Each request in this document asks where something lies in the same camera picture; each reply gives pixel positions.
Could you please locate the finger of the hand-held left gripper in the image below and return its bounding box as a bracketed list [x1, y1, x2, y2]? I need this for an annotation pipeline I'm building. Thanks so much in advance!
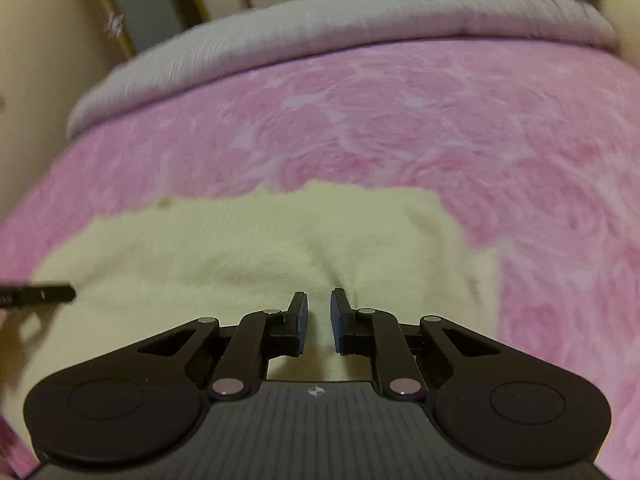
[0, 284, 77, 309]

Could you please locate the grey door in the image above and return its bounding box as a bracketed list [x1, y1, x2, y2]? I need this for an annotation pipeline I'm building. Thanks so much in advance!
[95, 0, 208, 57]

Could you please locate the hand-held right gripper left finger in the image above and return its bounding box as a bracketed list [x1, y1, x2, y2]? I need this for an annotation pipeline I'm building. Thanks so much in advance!
[135, 291, 309, 402]

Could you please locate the cream striped sweater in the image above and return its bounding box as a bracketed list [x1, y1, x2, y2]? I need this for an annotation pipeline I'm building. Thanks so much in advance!
[30, 180, 501, 386]

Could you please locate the grey striped quilt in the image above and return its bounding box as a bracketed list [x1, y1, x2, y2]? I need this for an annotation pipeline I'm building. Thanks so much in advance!
[66, 0, 616, 138]

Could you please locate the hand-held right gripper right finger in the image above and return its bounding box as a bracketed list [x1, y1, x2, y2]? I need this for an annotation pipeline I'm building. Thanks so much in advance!
[330, 287, 506, 402]

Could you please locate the cream headboard cushion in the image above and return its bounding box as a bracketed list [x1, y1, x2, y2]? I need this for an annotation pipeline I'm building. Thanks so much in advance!
[597, 0, 640, 56]

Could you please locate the pink floral blanket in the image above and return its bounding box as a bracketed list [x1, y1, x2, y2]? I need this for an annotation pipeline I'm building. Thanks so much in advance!
[0, 37, 640, 480]

